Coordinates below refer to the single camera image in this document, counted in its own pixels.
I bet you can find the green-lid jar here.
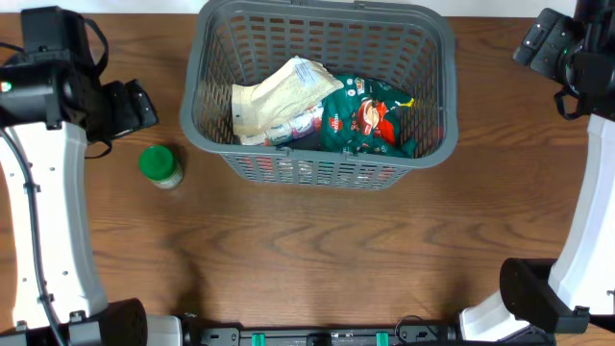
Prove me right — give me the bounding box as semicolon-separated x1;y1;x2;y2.
138;145;185;189

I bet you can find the beige paper pouch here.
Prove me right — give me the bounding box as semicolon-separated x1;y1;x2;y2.
231;56;343;136

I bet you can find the tissue multipack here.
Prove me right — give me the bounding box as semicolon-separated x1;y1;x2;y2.
237;102;324;146

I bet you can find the green coffee bag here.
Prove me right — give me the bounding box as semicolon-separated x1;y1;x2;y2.
320;74;416;158

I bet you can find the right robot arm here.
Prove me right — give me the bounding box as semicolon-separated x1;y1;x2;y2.
455;0;614;345

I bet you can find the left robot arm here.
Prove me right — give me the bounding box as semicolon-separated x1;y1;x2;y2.
1;7;184;346

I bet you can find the grey plastic basket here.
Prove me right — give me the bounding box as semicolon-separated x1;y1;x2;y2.
180;0;458;171

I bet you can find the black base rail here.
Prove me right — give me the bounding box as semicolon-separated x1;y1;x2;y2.
182;324;558;346

